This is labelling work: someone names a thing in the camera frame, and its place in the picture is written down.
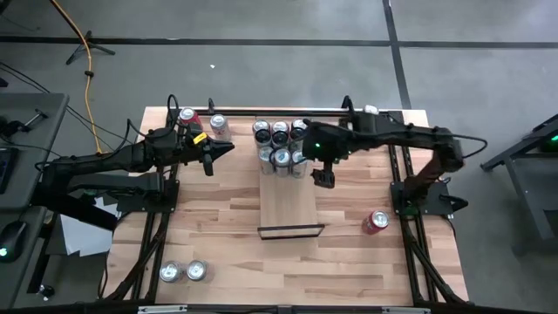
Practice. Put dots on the red Fanta can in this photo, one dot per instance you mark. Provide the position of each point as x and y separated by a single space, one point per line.
189 117

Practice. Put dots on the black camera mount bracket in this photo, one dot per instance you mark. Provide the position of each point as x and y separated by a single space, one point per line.
211 104
346 103

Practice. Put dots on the black caster wheel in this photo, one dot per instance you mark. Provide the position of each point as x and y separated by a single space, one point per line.
45 291

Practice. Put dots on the dark red soda can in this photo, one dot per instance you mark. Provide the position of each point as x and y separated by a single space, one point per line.
261 126

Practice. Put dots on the black computer mouse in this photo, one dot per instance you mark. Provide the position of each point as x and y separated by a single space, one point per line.
12 240

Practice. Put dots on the black tripod stand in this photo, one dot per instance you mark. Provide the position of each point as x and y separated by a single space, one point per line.
89 43

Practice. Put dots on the grey desk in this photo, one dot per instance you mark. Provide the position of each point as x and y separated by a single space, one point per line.
39 144

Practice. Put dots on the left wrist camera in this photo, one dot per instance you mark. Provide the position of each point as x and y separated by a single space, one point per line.
199 138

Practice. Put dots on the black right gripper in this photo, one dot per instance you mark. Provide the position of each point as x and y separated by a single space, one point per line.
324 144

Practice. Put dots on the white paper sheets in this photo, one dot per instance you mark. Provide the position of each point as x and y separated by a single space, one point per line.
83 237

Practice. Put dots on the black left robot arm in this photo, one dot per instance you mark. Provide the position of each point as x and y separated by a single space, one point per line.
109 159

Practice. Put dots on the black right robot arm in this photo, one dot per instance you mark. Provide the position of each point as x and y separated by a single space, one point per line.
414 135

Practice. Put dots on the blue silver energy drink can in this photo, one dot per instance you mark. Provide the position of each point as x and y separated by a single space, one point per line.
266 155

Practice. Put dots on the black keyboard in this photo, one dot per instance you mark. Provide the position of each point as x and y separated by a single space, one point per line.
5 170

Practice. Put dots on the silver can blue tab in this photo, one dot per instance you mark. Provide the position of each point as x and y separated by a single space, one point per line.
282 158
298 159

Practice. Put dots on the black metal cart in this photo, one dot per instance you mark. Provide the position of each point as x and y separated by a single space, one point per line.
542 133

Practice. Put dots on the metal clamp tool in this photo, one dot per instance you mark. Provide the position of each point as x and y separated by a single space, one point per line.
35 117

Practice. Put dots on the black beam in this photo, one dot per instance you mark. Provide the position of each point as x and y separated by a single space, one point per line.
74 207

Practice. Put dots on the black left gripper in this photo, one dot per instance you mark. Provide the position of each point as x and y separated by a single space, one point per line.
189 150

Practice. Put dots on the silver metal bracket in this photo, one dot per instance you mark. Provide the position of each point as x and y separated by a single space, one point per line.
162 309
405 310

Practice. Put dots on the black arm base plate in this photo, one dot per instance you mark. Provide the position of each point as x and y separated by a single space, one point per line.
440 209
131 205

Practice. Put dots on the silver soda can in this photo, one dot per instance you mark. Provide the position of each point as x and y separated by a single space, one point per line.
170 271
196 269

